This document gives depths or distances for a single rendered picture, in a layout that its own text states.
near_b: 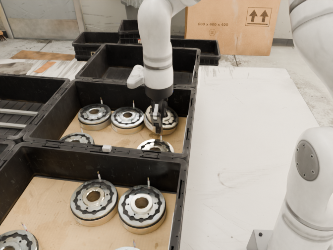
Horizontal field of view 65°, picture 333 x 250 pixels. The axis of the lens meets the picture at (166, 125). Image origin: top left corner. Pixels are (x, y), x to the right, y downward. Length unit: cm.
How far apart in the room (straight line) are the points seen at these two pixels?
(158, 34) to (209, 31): 274
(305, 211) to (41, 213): 53
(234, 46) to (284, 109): 222
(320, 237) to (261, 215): 31
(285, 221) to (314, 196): 11
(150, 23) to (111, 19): 310
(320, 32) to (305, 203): 25
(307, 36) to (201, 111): 73
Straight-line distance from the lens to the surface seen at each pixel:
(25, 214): 69
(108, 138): 79
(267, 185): 88
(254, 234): 67
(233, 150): 95
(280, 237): 56
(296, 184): 46
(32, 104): 102
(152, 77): 64
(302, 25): 45
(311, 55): 45
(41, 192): 71
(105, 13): 366
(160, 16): 56
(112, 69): 116
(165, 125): 76
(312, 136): 41
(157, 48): 60
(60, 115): 83
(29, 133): 72
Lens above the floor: 135
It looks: 39 degrees down
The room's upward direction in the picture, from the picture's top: straight up
